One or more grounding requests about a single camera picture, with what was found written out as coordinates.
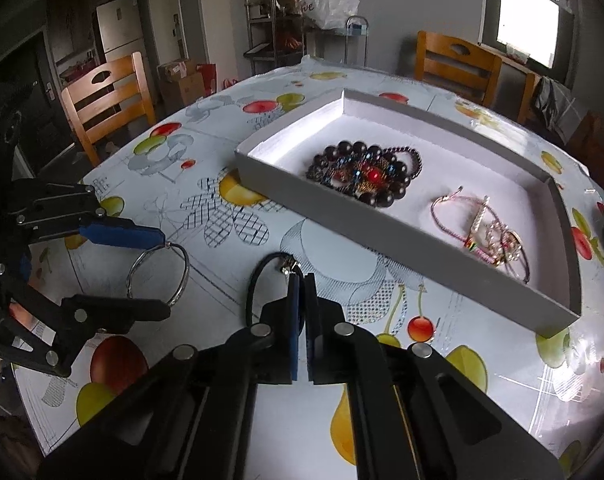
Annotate silver ring bangle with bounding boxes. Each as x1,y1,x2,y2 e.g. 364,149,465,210
125,242,190,308

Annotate red bead gold brooch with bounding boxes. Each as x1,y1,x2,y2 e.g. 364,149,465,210
352,162,387,193

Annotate black bead bracelet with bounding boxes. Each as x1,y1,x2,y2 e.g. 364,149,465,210
306,140,414,209

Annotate small purple bead bracelet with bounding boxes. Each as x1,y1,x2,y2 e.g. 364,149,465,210
381,145,425,181

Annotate pearl bar hair clip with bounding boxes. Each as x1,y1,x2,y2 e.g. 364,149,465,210
469,195,490,234

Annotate gold bangle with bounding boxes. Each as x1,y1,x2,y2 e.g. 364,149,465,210
500,229,531,284

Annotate fruit pattern tablecloth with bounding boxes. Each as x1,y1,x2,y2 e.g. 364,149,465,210
14,58,604,479

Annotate wooden chair left side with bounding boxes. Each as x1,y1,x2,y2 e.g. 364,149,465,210
60,51,157,167

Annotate cardboard box on floor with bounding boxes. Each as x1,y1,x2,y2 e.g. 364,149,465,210
157,58,206,114

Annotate white shallow cardboard tray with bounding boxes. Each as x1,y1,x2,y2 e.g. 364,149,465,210
236,89,582,337

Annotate white refrigerator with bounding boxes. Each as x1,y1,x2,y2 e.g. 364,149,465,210
96,0,148,62

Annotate wooden chair by window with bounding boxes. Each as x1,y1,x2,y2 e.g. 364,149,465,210
414,30,503,107

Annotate white plastic bag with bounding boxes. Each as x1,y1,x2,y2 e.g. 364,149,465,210
300,0,360,30

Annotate dark shelving unit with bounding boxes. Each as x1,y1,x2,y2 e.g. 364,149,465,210
244,0,303,75

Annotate wooden chair with clothes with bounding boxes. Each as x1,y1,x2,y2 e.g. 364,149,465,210
517,73,600,165

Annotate grey clothes on chair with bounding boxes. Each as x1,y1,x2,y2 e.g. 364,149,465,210
531,77,588,148

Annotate back window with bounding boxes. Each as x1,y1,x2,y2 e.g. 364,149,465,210
481,0,574,82

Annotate metal wire rack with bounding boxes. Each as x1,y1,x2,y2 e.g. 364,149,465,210
302,15,369,67

